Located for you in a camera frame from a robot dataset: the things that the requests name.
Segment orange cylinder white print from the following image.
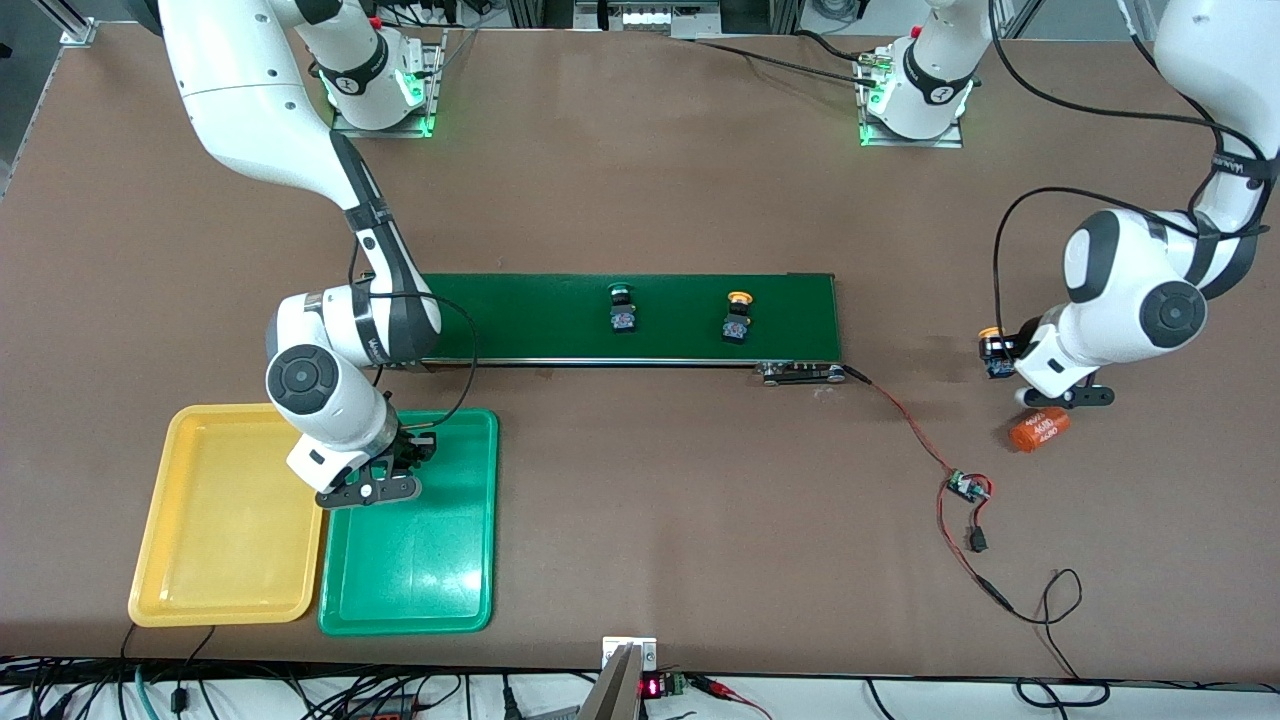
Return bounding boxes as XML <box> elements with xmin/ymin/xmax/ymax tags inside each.
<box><xmin>1009</xmin><ymin>408</ymin><xmax>1072</xmax><ymax>454</ymax></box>

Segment green plastic tray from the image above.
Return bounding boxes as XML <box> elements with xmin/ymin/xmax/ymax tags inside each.
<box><xmin>318</xmin><ymin>408</ymin><xmax>499</xmax><ymax>637</ymax></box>

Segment green conveyor belt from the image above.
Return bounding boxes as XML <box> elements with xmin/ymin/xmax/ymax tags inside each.
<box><xmin>347</xmin><ymin>270</ymin><xmax>851</xmax><ymax>386</ymax></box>

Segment yellow plastic tray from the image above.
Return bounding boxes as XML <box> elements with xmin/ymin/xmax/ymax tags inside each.
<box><xmin>128</xmin><ymin>402</ymin><xmax>335</xmax><ymax>628</ymax></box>

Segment silver device with lights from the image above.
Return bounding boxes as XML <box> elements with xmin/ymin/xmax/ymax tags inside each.
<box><xmin>573</xmin><ymin>0</ymin><xmax>723</xmax><ymax>39</ymax></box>

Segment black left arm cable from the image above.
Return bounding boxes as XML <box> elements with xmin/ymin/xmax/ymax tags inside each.
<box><xmin>988</xmin><ymin>0</ymin><xmax>1280</xmax><ymax>341</ymax></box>

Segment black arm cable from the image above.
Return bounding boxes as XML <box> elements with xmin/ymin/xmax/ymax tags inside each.
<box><xmin>345</xmin><ymin>225</ymin><xmax>479</xmax><ymax>441</ymax></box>
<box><xmin>988</xmin><ymin>0</ymin><xmax>1280</xmax><ymax>341</ymax></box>

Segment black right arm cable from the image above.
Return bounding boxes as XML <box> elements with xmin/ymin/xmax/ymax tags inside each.
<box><xmin>345</xmin><ymin>225</ymin><xmax>479</xmax><ymax>441</ymax></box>

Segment red and black wire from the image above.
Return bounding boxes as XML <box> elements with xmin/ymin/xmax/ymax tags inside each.
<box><xmin>840</xmin><ymin>365</ymin><xmax>1016</xmax><ymax>614</ymax></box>

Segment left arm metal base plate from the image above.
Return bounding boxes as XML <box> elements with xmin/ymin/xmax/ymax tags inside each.
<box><xmin>858</xmin><ymin>50</ymin><xmax>964</xmax><ymax>149</ymax></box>

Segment thin black power cable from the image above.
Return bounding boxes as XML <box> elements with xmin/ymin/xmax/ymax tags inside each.
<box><xmin>1005</xmin><ymin>568</ymin><xmax>1084</xmax><ymax>683</ymax></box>

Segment silver camera mount bracket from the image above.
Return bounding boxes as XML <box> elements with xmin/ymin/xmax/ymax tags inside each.
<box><xmin>577</xmin><ymin>636</ymin><xmax>659</xmax><ymax>720</ymax></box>

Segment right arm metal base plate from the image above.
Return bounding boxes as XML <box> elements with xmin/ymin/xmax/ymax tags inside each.
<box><xmin>330</xmin><ymin>45</ymin><xmax>446</xmax><ymax>139</ymax></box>

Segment black cable loop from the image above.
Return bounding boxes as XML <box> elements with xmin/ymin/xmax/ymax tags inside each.
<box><xmin>1015</xmin><ymin>678</ymin><xmax>1111</xmax><ymax>707</ymax></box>

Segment black cable across table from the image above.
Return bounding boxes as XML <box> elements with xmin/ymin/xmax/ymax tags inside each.
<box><xmin>690</xmin><ymin>38</ymin><xmax>883</xmax><ymax>87</ymax></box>

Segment red clip lead wire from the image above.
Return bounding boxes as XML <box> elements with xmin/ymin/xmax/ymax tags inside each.
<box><xmin>695</xmin><ymin>675</ymin><xmax>776</xmax><ymax>720</ymax></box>

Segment aluminium frame post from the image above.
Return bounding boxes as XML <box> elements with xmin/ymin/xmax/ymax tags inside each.
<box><xmin>35</xmin><ymin>0</ymin><xmax>98</xmax><ymax>46</ymax></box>

